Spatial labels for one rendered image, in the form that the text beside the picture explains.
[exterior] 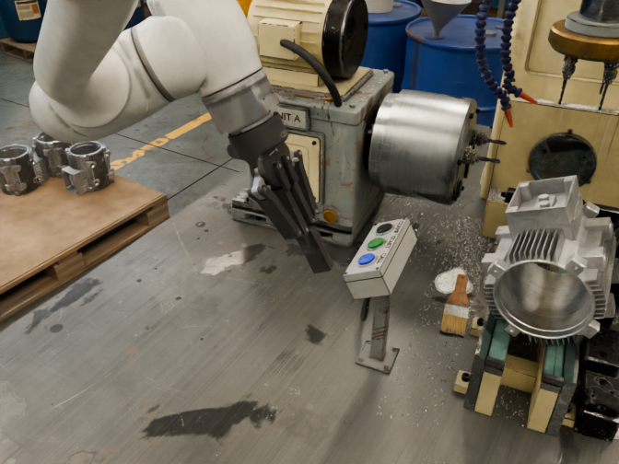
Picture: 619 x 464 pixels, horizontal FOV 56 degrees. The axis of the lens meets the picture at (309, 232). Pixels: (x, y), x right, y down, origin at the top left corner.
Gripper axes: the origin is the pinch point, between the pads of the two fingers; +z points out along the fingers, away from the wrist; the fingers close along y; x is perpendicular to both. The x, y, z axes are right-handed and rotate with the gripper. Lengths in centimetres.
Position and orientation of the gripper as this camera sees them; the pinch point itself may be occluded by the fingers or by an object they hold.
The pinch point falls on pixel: (314, 249)
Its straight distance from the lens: 84.5
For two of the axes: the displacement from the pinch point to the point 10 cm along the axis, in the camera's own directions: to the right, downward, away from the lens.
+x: -8.2, 1.8, 5.4
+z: 4.1, 8.4, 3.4
